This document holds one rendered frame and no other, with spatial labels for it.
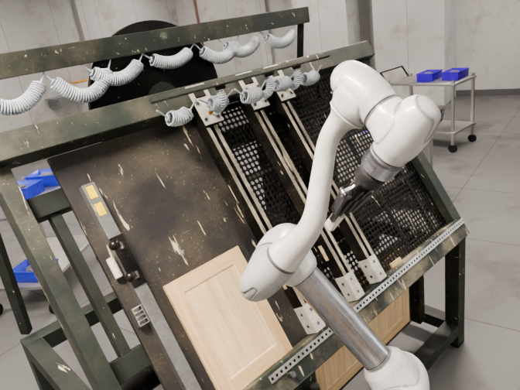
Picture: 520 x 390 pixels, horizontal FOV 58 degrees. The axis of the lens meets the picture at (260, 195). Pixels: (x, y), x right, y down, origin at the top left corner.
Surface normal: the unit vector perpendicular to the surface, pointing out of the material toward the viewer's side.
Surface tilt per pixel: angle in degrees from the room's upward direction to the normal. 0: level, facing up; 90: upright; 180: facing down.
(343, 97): 74
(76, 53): 90
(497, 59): 90
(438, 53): 90
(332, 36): 90
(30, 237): 59
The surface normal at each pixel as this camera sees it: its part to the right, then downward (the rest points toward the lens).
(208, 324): 0.51, -0.33
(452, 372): -0.15, -0.92
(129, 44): 0.69, 0.17
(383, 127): -0.80, 0.11
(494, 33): -0.57, 0.37
